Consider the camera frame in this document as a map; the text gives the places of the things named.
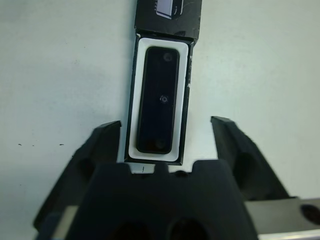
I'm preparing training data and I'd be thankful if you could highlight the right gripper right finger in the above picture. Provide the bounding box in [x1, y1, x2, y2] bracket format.
[210, 115, 298, 201]

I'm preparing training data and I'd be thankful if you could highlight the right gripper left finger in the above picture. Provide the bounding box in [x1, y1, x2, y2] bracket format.
[33, 120, 123, 233]

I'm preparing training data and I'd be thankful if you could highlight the black box lid with picture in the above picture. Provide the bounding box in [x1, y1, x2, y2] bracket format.
[132, 0, 202, 41]

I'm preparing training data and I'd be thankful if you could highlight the black bar-shaped camera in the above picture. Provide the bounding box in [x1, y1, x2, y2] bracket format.
[135, 45, 182, 155]

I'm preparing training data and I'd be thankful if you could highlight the black box base white liner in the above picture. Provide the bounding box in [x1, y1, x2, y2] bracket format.
[124, 29, 195, 168]

